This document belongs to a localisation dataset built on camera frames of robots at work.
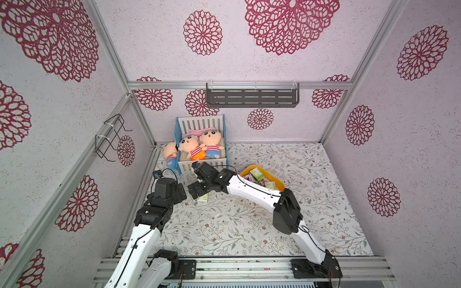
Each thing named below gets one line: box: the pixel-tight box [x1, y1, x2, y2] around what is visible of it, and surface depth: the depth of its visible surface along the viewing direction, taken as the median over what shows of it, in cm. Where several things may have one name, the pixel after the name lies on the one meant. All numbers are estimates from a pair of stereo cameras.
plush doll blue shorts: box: [199, 130, 225, 159], surface depth 105 cm
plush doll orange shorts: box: [178, 135, 208, 161], surface depth 105 cm
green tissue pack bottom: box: [264, 181, 277, 191], surface depth 96 cm
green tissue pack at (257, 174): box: [249, 167, 266, 182], surface depth 100 cm
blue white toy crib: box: [174, 114, 229, 176], surface depth 105 cm
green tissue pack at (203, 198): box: [196, 192, 210, 203], surface depth 94 cm
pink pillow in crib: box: [181, 127, 216, 140], surface depth 115 cm
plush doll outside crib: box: [162, 141, 178, 170], surface depth 107 cm
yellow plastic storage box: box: [240, 164, 286, 192], surface depth 100 cm
